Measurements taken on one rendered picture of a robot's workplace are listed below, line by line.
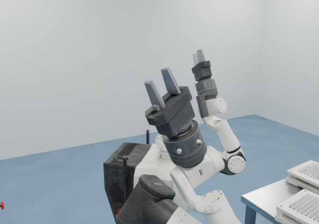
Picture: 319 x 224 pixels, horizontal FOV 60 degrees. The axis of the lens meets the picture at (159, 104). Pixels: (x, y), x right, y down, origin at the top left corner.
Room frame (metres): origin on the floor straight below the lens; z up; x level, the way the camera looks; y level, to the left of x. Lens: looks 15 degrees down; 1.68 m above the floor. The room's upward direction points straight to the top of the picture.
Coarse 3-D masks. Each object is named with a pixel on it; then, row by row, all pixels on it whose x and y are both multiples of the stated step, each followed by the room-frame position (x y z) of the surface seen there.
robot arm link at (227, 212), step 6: (228, 204) 0.58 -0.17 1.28; (222, 210) 0.56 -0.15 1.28; (228, 210) 0.57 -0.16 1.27; (210, 216) 0.56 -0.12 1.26; (216, 216) 0.56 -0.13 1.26; (222, 216) 0.55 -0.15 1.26; (228, 216) 0.56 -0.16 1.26; (234, 216) 0.57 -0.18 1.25; (210, 222) 0.57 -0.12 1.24; (216, 222) 0.56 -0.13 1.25; (222, 222) 0.55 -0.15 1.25; (228, 222) 0.55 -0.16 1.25; (234, 222) 0.56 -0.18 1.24; (240, 222) 0.58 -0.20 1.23
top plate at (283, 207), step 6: (300, 192) 1.20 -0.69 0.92; (306, 192) 1.20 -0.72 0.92; (288, 198) 1.15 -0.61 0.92; (294, 198) 1.14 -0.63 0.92; (318, 198) 1.14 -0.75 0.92; (282, 204) 1.10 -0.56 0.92; (288, 204) 1.10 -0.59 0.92; (282, 210) 1.06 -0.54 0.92; (288, 210) 1.06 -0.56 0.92; (294, 210) 1.06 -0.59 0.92; (294, 216) 1.02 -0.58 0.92; (300, 216) 1.01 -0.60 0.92; (306, 216) 1.01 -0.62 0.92; (300, 222) 1.00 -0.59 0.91; (306, 222) 0.98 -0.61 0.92; (312, 222) 0.98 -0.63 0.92
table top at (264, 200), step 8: (272, 184) 1.39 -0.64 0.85; (280, 184) 1.39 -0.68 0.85; (288, 184) 1.39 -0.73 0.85; (256, 192) 1.31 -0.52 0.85; (264, 192) 1.31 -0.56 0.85; (272, 192) 1.31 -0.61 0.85; (280, 192) 1.31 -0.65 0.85; (288, 192) 1.31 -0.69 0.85; (296, 192) 1.31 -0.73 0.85; (248, 200) 1.24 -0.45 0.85; (256, 200) 1.24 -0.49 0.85; (264, 200) 1.24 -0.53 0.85; (272, 200) 1.24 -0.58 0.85; (280, 200) 1.24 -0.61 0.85; (256, 208) 1.19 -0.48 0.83; (264, 208) 1.17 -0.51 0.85; (272, 208) 1.17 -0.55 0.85; (264, 216) 1.15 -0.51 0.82; (272, 216) 1.11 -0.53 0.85
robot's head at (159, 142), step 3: (159, 135) 0.87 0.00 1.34; (156, 138) 0.87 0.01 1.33; (159, 138) 0.87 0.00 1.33; (156, 141) 0.87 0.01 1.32; (159, 141) 0.87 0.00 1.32; (162, 141) 0.87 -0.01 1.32; (156, 144) 0.87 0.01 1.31; (159, 144) 0.87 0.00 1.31; (162, 144) 0.87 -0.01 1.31; (159, 147) 0.87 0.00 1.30; (162, 147) 0.87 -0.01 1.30; (165, 147) 0.86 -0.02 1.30; (159, 150) 0.91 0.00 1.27; (162, 150) 0.90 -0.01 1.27; (165, 150) 0.86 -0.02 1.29; (165, 153) 0.89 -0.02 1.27; (168, 153) 0.89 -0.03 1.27
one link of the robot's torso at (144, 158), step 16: (128, 144) 1.04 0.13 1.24; (144, 144) 1.03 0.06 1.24; (112, 160) 0.89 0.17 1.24; (128, 160) 0.89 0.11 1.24; (144, 160) 0.89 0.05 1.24; (160, 160) 0.89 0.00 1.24; (112, 176) 0.87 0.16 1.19; (128, 176) 0.85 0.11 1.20; (160, 176) 0.80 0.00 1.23; (112, 192) 0.87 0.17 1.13; (128, 192) 0.85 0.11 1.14; (176, 192) 0.78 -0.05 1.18; (112, 208) 0.87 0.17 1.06
